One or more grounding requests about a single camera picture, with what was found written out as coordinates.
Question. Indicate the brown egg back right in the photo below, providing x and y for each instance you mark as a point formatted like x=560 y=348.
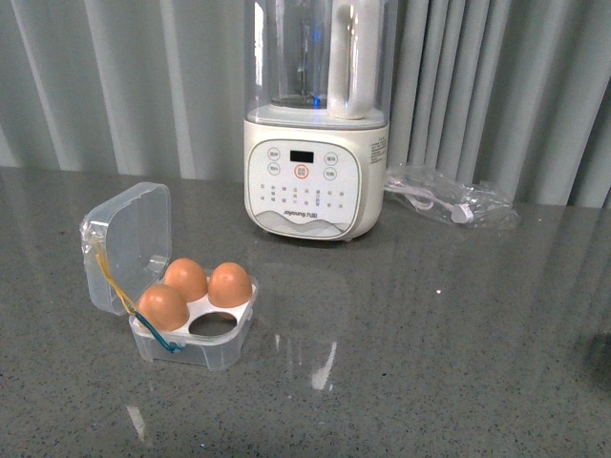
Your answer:
x=229 y=286

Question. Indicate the brown egg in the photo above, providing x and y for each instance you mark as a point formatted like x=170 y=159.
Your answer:
x=163 y=307
x=229 y=286
x=187 y=277

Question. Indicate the brown egg back left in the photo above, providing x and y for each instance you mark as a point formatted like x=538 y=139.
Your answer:
x=187 y=277

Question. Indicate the brown egg front left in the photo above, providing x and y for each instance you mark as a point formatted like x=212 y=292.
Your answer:
x=163 y=307

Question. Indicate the clear plastic egg box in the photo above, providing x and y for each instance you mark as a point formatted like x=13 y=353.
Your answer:
x=134 y=228

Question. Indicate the white Joyoung blender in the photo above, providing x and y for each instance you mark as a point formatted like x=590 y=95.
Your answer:
x=318 y=77

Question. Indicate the clear plastic bag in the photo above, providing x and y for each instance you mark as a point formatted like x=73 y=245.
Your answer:
x=430 y=194

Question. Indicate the yellow blue rubber band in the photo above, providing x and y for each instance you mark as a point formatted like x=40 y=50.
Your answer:
x=127 y=303

